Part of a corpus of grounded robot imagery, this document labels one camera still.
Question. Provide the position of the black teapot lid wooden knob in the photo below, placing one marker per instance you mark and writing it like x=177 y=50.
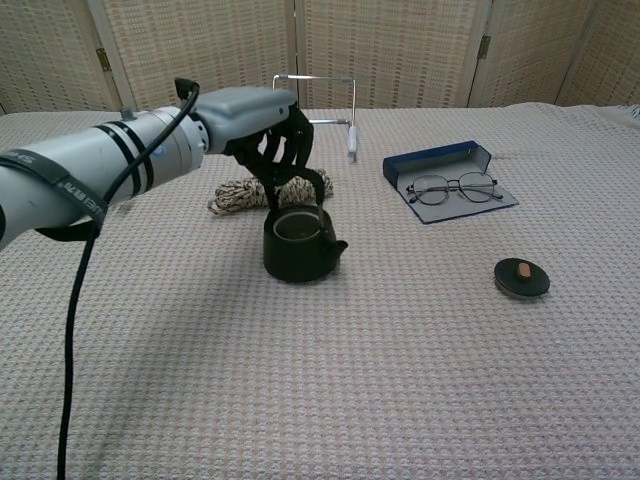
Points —
x=510 y=280

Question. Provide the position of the beige waffle weave tablecloth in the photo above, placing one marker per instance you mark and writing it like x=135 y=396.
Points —
x=320 y=375

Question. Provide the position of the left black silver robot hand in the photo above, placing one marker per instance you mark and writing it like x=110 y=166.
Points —
x=240 y=115

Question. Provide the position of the woven bamboo folding screen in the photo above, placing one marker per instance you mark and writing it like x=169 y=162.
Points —
x=400 y=50

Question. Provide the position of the brass screen hinge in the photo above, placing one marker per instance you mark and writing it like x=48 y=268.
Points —
x=102 y=59
x=484 y=46

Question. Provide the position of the open blue glasses case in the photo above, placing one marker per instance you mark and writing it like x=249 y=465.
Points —
x=430 y=157

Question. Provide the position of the thin black metal eyeglasses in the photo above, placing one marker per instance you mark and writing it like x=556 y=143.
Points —
x=432 y=190

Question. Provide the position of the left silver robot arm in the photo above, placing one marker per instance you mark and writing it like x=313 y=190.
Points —
x=75 y=160

